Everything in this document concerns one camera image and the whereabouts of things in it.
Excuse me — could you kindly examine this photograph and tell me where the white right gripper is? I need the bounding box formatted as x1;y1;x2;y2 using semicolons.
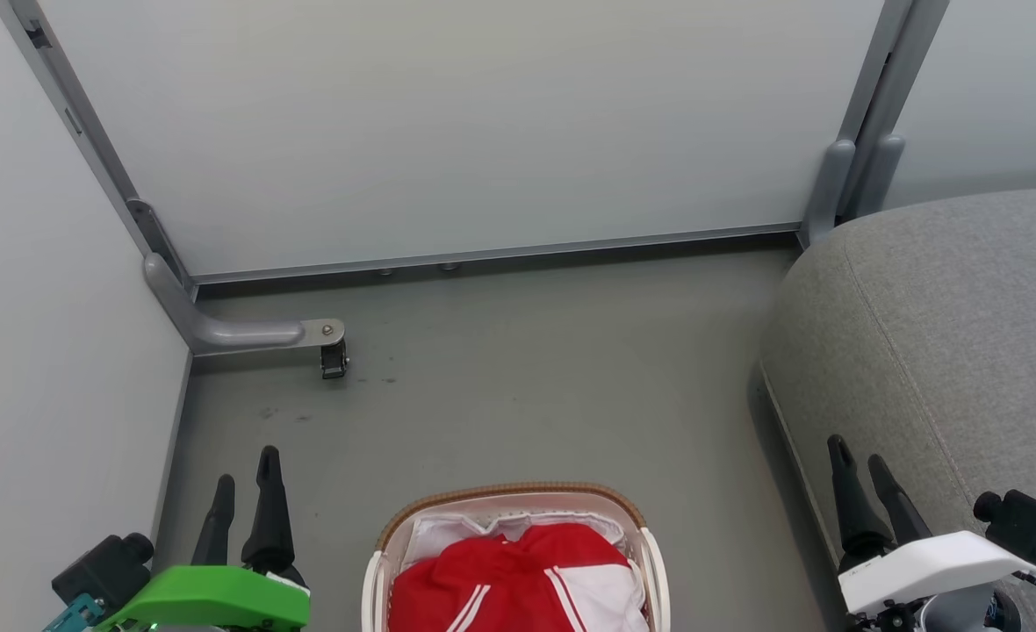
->
827;434;1036;632

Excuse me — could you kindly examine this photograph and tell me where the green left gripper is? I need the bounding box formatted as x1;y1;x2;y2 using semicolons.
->
95;445;313;632

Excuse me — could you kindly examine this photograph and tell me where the red and white garment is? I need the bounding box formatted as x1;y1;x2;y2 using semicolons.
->
388;523;651;632

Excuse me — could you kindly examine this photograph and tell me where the grey fabric sofa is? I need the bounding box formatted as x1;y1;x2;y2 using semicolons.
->
759;184;1036;632

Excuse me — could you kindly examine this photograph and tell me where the grey partition foot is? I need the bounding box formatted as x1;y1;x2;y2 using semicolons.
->
142;253;346;357

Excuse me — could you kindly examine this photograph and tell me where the white laundry basket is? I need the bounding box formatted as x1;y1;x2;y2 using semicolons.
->
361;480;672;632

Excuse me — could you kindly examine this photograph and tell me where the grey partition bottom rail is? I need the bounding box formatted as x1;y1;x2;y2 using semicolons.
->
191;223;802;287

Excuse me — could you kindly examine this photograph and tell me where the grey double partition post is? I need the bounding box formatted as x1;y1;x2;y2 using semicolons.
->
797;0;951;249

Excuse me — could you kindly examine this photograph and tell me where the grey slanted partition post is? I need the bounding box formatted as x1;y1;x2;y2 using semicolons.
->
0;0;196;295

